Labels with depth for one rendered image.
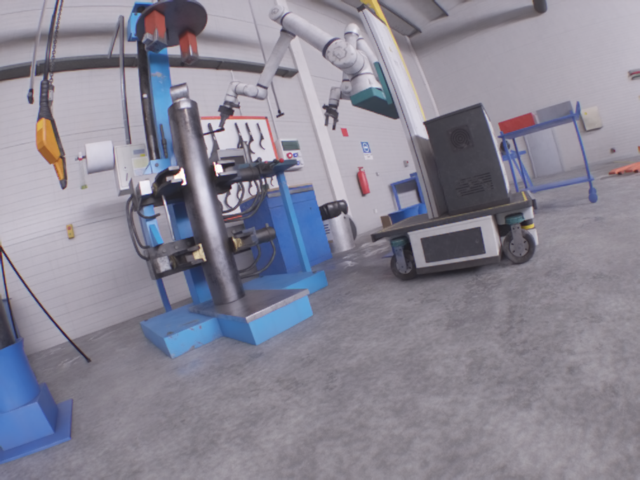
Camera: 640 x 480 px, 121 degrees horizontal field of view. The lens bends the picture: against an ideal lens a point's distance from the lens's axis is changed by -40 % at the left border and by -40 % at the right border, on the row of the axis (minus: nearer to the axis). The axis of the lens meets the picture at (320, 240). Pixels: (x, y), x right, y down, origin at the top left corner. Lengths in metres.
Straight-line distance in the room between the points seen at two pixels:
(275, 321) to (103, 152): 2.01
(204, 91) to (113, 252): 2.70
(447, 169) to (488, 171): 0.22
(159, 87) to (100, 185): 1.68
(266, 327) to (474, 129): 1.41
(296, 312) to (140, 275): 2.56
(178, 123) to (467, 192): 1.73
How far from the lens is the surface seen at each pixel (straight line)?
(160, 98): 2.62
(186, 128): 1.99
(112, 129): 4.23
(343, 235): 3.95
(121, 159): 2.78
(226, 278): 1.84
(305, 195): 3.53
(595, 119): 11.52
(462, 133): 1.62
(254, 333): 1.43
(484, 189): 1.60
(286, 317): 1.52
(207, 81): 5.04
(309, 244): 3.43
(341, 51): 1.72
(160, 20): 2.42
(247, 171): 2.24
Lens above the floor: 0.48
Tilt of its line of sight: 4 degrees down
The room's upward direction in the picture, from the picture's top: 16 degrees counter-clockwise
